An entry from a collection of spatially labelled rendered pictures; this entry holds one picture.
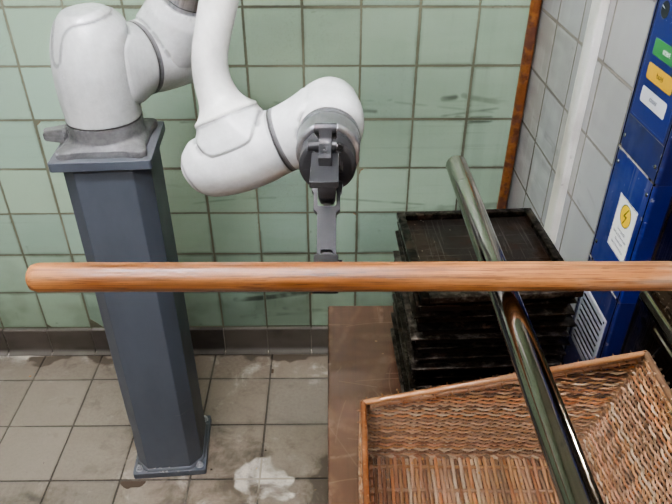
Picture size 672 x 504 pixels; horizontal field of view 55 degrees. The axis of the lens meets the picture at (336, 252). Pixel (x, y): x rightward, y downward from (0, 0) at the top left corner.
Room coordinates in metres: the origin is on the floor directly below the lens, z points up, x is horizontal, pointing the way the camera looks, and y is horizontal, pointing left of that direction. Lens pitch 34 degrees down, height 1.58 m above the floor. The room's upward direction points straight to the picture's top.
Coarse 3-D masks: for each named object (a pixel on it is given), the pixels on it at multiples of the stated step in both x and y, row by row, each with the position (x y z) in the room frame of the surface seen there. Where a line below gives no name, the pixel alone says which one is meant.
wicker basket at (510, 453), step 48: (480, 384) 0.78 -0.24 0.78; (576, 384) 0.78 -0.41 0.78; (624, 384) 0.78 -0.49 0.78; (384, 432) 0.78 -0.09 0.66; (432, 432) 0.78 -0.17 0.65; (480, 432) 0.78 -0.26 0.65; (576, 432) 0.78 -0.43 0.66; (624, 432) 0.71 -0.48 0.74; (384, 480) 0.73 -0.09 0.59; (432, 480) 0.73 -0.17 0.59; (480, 480) 0.73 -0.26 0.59; (528, 480) 0.73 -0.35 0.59; (624, 480) 0.65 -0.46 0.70
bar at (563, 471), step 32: (448, 160) 0.84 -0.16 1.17; (480, 224) 0.65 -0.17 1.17; (480, 256) 0.60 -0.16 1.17; (512, 320) 0.48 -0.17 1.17; (512, 352) 0.44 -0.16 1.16; (544, 384) 0.39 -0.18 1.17; (544, 416) 0.36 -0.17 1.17; (544, 448) 0.33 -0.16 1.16; (576, 448) 0.33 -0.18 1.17; (576, 480) 0.30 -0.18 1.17
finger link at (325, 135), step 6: (324, 126) 0.66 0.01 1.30; (330, 126) 0.66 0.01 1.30; (324, 132) 0.66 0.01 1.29; (330, 132) 0.66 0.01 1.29; (324, 138) 0.65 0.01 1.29; (330, 138) 0.65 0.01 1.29; (324, 144) 0.65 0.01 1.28; (330, 144) 0.65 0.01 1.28; (324, 150) 0.63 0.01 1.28; (330, 150) 0.63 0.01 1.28; (318, 156) 0.62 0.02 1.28; (324, 156) 0.62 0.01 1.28; (330, 156) 0.62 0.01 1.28; (318, 162) 0.62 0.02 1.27; (324, 162) 0.62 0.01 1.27; (330, 162) 0.62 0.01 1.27
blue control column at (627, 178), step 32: (640, 64) 1.05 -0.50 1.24; (640, 128) 1.00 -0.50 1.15; (640, 160) 0.97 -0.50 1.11; (608, 192) 1.05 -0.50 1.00; (640, 192) 0.94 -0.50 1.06; (608, 224) 1.01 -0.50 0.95; (640, 224) 0.91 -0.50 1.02; (608, 256) 0.98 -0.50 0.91; (640, 256) 0.90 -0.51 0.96; (608, 320) 0.92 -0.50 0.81; (576, 352) 1.00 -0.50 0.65; (608, 352) 0.90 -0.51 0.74
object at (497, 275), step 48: (48, 288) 0.51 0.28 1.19; (96, 288) 0.51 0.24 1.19; (144, 288) 0.51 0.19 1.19; (192, 288) 0.51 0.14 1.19; (240, 288) 0.51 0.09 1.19; (288, 288) 0.51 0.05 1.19; (336, 288) 0.51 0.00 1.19; (384, 288) 0.51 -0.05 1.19; (432, 288) 0.51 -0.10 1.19; (480, 288) 0.51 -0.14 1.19; (528, 288) 0.51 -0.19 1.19; (576, 288) 0.51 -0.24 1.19; (624, 288) 0.51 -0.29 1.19
